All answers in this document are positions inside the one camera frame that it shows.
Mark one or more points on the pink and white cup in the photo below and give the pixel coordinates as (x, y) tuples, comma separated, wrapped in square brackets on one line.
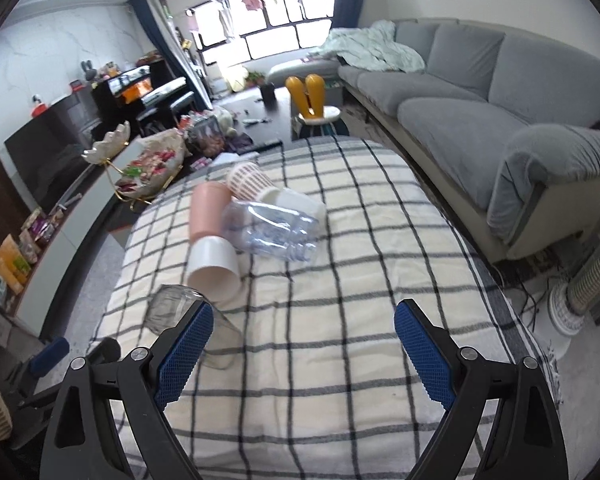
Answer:
[(212, 265)]

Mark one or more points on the clear bluish plastic bottle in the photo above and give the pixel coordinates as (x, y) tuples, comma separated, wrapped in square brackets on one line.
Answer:
[(267, 230)]

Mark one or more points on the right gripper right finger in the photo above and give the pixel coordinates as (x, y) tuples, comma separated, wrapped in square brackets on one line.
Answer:
[(525, 441)]

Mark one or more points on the black television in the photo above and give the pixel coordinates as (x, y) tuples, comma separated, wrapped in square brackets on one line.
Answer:
[(47, 151)]

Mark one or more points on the dark cup on table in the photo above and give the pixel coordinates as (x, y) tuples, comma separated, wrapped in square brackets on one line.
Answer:
[(267, 92)]

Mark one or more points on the plaid checkered blanket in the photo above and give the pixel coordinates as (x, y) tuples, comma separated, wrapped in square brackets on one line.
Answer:
[(319, 386)]

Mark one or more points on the grey sectional sofa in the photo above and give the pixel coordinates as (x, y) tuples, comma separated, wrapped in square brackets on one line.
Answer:
[(505, 124)]

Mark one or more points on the light green blanket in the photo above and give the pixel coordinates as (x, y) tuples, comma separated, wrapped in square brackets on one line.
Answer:
[(372, 48)]

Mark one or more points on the grey tv console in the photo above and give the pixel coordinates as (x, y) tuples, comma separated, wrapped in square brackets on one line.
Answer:
[(87, 200)]

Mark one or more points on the white electric heater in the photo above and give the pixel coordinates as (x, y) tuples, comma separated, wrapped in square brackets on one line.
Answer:
[(570, 303)]

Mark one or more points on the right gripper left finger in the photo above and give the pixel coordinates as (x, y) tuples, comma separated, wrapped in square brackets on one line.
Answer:
[(82, 440)]

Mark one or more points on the black remote control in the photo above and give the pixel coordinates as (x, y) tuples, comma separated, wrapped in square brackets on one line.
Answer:
[(260, 147)]

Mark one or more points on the snack packets pile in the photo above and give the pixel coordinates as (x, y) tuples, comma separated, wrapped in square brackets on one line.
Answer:
[(20, 255)]

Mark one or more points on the clear jar of nuts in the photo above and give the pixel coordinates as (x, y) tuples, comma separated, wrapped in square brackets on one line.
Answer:
[(206, 137)]

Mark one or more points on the snack filled shell bowl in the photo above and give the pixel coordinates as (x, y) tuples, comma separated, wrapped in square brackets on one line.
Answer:
[(159, 162)]

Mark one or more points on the potted green plant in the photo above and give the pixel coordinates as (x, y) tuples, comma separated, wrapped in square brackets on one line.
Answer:
[(254, 79)]

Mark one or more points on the yellow rabbit ear stool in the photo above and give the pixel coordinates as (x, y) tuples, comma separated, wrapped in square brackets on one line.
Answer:
[(314, 118)]

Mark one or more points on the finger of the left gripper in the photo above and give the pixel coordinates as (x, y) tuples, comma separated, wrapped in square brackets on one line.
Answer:
[(31, 413)]

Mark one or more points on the white papers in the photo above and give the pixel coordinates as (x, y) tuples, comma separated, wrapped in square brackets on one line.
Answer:
[(229, 158)]

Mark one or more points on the black piano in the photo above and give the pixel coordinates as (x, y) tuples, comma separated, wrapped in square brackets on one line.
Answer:
[(148, 97)]

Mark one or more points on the clear smoky plastic cup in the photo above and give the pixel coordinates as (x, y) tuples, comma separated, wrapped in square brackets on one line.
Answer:
[(168, 306)]

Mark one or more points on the dark coffee table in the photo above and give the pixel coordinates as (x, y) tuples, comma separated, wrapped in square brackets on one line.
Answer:
[(262, 122)]

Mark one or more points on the empty white shell bowl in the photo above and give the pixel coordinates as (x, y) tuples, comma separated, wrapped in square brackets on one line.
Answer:
[(112, 144)]

